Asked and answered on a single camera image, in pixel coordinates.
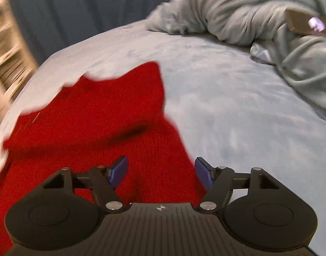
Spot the smartphone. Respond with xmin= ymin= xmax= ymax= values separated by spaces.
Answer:
xmin=284 ymin=7 xmax=326 ymax=37

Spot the grey fleece blanket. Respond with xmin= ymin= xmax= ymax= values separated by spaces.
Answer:
xmin=145 ymin=0 xmax=326 ymax=128

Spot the red knit sweater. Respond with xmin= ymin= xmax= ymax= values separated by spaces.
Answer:
xmin=0 ymin=61 xmax=209 ymax=251

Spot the blue curtain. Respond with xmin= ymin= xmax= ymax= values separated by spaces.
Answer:
xmin=3 ymin=0 xmax=196 ymax=66

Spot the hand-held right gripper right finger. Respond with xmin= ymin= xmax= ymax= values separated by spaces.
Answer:
xmin=195 ymin=157 xmax=283 ymax=214

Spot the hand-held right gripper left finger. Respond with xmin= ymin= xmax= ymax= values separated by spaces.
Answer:
xmin=43 ymin=156 xmax=129 ymax=214

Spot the white shelf with books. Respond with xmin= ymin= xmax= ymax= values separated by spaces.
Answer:
xmin=0 ymin=0 xmax=39 ymax=137

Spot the bed with blue sheet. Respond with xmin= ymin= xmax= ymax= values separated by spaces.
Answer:
xmin=0 ymin=20 xmax=326 ymax=211

